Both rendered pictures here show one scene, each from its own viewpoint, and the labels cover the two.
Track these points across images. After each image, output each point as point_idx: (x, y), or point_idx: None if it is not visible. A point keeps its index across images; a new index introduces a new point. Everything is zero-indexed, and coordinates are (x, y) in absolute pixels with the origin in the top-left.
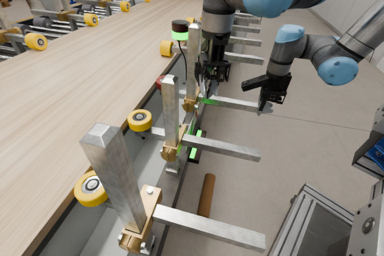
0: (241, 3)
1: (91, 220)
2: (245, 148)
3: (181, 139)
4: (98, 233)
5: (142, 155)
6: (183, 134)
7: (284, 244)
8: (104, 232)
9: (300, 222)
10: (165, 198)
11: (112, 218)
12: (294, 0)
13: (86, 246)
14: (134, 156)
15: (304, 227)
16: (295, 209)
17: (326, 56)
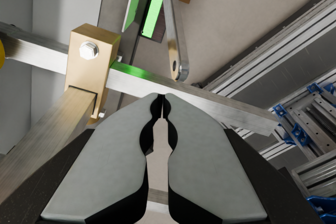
0: None
1: (18, 110)
2: (247, 118)
3: (102, 93)
4: (37, 106)
5: None
6: (105, 79)
7: (264, 58)
8: (44, 106)
9: (302, 40)
10: (105, 103)
11: (46, 93)
12: None
13: (32, 116)
14: None
15: (302, 46)
16: (309, 23)
17: None
